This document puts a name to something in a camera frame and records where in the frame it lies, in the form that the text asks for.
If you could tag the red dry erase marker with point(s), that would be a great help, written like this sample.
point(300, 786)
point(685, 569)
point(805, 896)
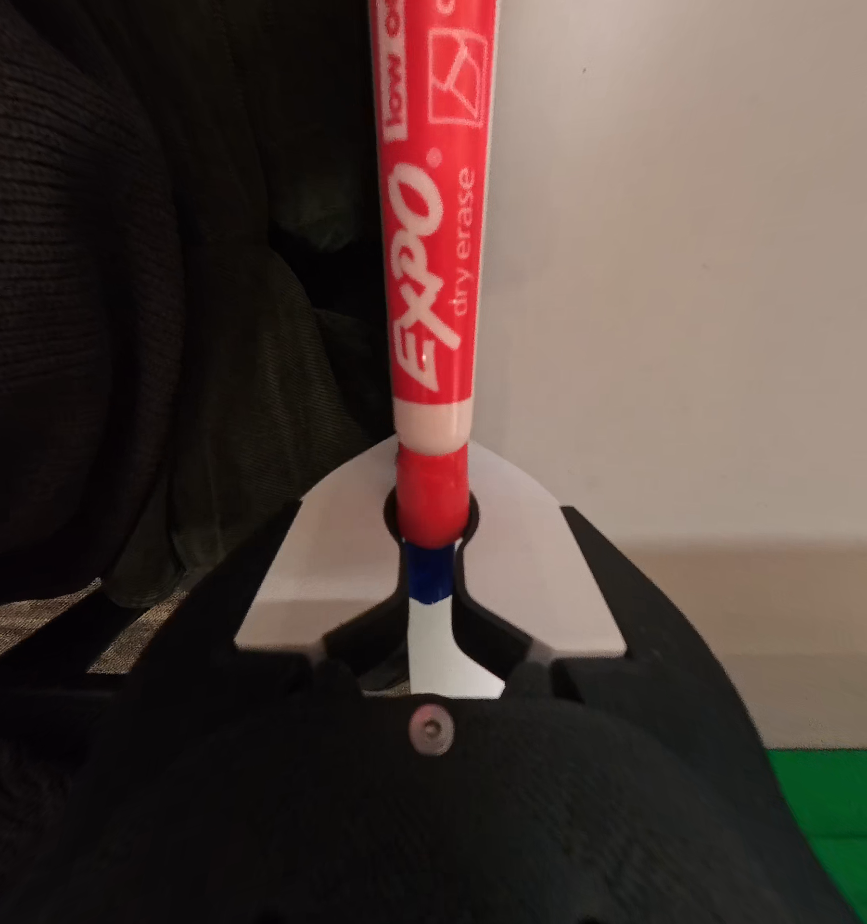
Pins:
point(430, 289)

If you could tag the green plastic bin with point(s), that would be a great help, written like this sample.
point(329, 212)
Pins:
point(837, 830)

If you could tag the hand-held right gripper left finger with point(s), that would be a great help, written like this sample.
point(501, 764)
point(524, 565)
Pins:
point(318, 577)

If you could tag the blue dry erase marker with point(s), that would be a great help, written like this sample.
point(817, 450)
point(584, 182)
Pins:
point(430, 574)

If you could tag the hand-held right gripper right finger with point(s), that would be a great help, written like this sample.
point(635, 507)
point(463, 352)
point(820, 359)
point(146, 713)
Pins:
point(542, 577)

